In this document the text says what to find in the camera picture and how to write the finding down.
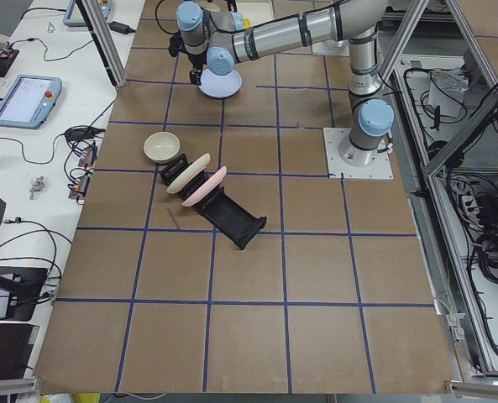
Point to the white rectangular tray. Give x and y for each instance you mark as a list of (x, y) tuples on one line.
[(259, 10)]

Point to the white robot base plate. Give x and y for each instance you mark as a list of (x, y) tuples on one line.
[(344, 161)]

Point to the aluminium frame post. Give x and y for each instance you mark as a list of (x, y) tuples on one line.
[(103, 40)]

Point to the black power adapter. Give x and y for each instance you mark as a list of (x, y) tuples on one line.
[(121, 28)]

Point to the light blue plate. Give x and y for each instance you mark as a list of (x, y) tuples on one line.
[(220, 87)]

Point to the cream plate in rack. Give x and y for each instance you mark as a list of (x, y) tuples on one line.
[(188, 174)]

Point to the cream bowl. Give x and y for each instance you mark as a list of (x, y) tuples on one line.
[(161, 147)]

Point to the black dish rack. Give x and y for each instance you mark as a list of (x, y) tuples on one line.
[(220, 210)]

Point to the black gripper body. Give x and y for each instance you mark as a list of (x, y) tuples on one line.
[(196, 61)]

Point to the cream round plate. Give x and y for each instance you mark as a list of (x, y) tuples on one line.
[(212, 7)]

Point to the pink plate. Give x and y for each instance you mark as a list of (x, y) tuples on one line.
[(212, 182)]

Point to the black tripod stand base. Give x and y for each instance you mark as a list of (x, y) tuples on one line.
[(20, 292)]

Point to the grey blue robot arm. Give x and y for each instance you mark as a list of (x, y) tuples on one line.
[(219, 41)]

